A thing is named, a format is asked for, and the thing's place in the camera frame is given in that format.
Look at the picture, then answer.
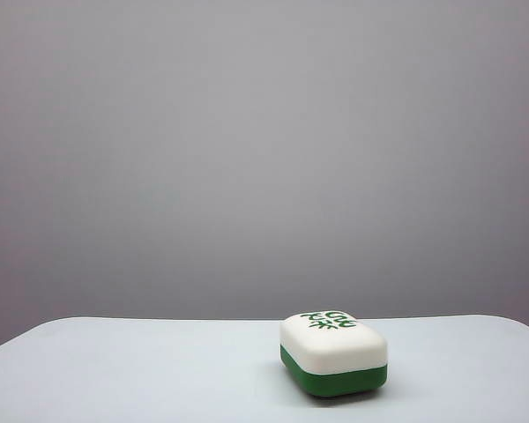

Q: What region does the green and white foam mahjong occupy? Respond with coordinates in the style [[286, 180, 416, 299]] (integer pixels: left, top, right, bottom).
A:
[[279, 309, 389, 397]]

